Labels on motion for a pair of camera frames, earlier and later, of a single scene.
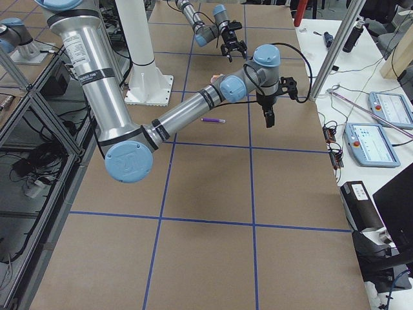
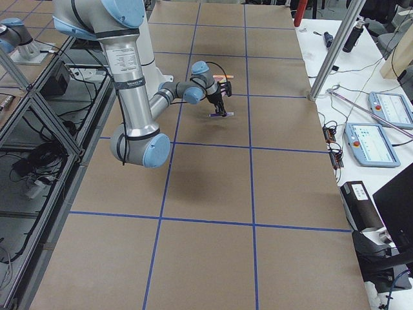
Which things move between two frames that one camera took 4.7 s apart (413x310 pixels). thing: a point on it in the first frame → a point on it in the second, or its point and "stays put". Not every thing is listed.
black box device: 361,211 stays put
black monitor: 395,203 stays put
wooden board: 401,58 stays put
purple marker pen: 213,120 → 230,113
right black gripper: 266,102 → 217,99
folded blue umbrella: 328,39 stays put
